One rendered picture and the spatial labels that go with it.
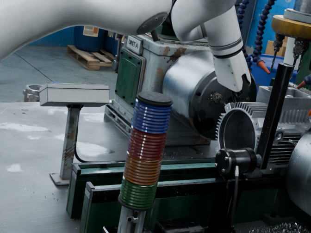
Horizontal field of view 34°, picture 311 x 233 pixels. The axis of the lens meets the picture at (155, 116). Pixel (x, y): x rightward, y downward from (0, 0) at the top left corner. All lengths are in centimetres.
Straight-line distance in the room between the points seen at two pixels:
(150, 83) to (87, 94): 40
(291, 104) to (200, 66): 33
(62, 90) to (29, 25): 48
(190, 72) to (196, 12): 43
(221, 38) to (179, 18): 14
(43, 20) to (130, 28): 14
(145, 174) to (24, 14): 32
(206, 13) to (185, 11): 6
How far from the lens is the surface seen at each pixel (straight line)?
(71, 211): 124
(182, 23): 116
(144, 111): 78
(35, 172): 146
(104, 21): 81
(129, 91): 178
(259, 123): 127
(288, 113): 135
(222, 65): 130
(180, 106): 153
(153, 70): 166
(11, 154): 156
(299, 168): 114
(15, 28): 85
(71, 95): 131
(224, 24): 123
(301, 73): 163
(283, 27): 130
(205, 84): 149
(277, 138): 129
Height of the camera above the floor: 143
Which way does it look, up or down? 18 degrees down
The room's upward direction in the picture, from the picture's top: 10 degrees clockwise
